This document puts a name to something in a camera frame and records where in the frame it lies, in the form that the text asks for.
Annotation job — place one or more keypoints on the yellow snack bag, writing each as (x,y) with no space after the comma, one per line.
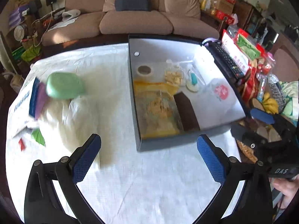
(156,109)

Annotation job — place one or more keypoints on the clear plastic bag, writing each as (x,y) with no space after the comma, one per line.
(175,76)

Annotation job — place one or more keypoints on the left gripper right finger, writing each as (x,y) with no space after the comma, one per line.
(255,201)

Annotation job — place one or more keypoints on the round clear tape measure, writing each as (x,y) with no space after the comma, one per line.
(192,83)

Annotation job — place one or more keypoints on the black storage box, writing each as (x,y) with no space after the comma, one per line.
(154,51)

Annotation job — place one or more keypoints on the person's right hand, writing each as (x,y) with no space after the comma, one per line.
(287,188)

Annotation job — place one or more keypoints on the black remote control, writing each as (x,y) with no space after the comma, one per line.
(224,59)

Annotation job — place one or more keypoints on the white spoon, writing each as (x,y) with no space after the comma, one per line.
(183,66)

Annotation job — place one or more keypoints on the striped white tablecloth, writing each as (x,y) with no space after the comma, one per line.
(123,185)

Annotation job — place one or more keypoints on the white plastic gloves pile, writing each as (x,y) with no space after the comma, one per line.
(67,124)

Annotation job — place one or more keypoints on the green oval case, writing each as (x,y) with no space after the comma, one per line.
(64,86)

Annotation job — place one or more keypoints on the bananas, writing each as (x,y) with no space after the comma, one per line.
(269,104)

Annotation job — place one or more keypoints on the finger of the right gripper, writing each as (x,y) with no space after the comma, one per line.
(247,136)
(262,116)

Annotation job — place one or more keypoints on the purple card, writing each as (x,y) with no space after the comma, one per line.
(42,98)

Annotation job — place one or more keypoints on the white tape roll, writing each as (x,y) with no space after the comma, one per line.
(144,70)

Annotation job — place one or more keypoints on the white glove box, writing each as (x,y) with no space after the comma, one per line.
(23,110)

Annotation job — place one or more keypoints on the brown three-seat sofa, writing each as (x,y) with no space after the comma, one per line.
(164,17)

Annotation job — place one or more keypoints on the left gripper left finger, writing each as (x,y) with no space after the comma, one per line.
(41,203)

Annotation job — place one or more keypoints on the red candy wrapper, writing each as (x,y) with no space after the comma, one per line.
(22,145)

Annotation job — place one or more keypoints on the brown sanding sponge block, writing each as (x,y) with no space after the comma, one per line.
(186,112)

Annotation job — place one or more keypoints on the wicker basket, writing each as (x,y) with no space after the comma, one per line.
(246,153)

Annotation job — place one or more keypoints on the dark blue lumbar cushion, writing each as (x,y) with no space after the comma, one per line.
(132,5)

